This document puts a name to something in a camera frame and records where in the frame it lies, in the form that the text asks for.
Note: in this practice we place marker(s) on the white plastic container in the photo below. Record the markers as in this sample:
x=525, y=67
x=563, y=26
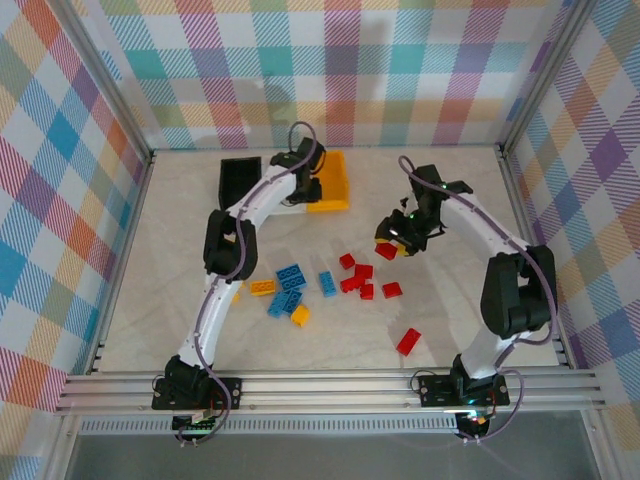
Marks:
x=295, y=210

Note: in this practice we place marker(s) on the yellow plastic container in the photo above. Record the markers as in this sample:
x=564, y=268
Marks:
x=335, y=185

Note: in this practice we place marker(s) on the narrow blue lego brick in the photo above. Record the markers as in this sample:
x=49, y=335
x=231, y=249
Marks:
x=327, y=284

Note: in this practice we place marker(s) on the black plastic container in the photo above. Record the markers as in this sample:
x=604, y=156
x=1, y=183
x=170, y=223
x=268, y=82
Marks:
x=237, y=180

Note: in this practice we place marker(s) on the long red lego brick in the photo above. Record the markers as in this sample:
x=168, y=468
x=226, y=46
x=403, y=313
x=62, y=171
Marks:
x=409, y=342

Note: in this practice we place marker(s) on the long yellow lego brick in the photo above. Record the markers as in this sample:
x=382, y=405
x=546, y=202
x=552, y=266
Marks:
x=262, y=287

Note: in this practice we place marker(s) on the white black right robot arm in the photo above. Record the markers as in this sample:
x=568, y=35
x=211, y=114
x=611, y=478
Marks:
x=475, y=225

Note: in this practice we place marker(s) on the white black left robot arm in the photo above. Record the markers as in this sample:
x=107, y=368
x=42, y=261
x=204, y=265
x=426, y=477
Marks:
x=217, y=305

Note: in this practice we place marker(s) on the large blue lego brick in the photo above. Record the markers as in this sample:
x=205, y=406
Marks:
x=291, y=276

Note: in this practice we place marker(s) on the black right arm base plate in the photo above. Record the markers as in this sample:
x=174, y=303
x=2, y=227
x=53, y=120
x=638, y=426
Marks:
x=430, y=390

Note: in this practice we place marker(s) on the aluminium frame cross rail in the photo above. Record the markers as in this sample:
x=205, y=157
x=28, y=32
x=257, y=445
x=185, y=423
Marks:
x=325, y=392

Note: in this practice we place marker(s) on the aluminium frame post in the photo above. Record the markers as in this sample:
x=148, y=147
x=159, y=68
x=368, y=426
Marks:
x=542, y=75
x=107, y=95

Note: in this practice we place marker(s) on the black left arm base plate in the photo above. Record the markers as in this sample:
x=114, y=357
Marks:
x=235, y=395

